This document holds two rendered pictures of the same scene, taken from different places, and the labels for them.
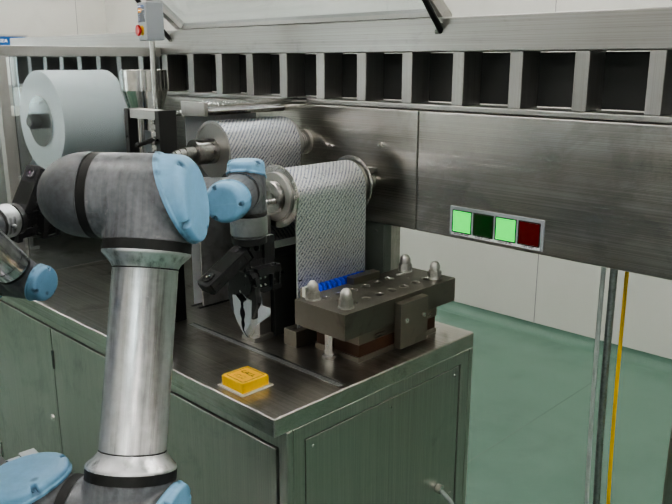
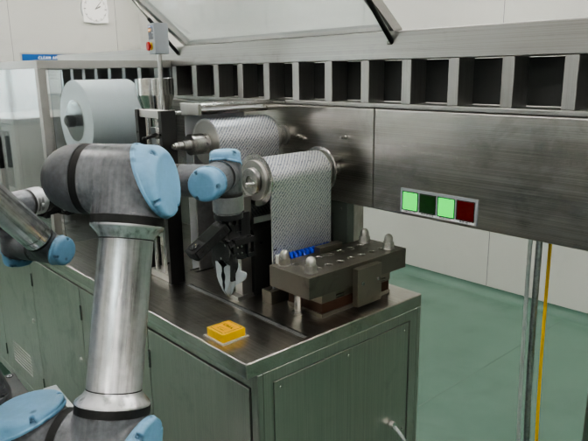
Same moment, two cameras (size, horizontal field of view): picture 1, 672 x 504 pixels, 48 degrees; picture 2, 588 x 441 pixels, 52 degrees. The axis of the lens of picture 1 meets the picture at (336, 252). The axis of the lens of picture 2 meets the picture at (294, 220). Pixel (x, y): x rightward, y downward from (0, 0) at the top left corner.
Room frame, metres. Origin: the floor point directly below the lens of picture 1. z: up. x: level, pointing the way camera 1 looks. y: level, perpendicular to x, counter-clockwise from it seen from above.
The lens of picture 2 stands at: (0.03, -0.08, 1.55)
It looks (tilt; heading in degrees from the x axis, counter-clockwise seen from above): 14 degrees down; 4
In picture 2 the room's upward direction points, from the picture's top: 1 degrees counter-clockwise
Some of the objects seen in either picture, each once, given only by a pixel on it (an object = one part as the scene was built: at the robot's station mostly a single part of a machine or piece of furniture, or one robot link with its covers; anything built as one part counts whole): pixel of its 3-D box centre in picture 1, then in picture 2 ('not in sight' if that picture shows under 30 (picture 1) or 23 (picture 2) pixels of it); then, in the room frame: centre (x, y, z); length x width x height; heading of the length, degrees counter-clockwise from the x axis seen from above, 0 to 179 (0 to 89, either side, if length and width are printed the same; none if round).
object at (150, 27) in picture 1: (147, 21); (156, 38); (2.13, 0.51, 1.66); 0.07 x 0.07 x 0.10; 33
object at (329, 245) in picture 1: (332, 248); (302, 223); (1.77, 0.01, 1.11); 0.23 x 0.01 x 0.18; 135
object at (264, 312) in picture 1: (258, 315); (236, 278); (1.45, 0.16, 1.05); 0.06 x 0.03 x 0.09; 136
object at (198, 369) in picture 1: (101, 269); (122, 240); (2.41, 0.78, 0.88); 2.52 x 0.66 x 0.04; 45
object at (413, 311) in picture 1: (412, 321); (367, 283); (1.66, -0.18, 0.96); 0.10 x 0.03 x 0.11; 135
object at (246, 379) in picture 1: (245, 379); (226, 331); (1.44, 0.19, 0.91); 0.07 x 0.07 x 0.02; 45
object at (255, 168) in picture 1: (246, 187); (225, 172); (1.45, 0.18, 1.31); 0.09 x 0.08 x 0.11; 171
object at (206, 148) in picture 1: (202, 151); (198, 143); (1.88, 0.33, 1.33); 0.06 x 0.06 x 0.06; 45
